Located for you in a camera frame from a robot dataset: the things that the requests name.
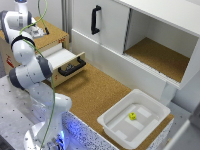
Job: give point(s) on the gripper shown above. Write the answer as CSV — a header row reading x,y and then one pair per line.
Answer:
x,y
37,32

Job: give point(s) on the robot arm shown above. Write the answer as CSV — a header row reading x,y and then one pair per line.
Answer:
x,y
31,71

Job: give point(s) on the wooden drawer box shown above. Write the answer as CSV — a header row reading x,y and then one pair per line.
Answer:
x,y
56,34

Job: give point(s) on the wooden drawer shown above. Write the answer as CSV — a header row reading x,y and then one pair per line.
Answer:
x,y
62,56

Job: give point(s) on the white sliding door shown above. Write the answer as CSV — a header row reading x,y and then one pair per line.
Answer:
x,y
111,23

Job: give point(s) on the white cabinet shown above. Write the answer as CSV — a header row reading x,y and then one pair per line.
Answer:
x,y
156,20

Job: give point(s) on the white plastic box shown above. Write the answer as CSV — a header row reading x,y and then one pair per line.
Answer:
x,y
116,128

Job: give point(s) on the yellow block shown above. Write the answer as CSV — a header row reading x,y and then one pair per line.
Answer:
x,y
132,116

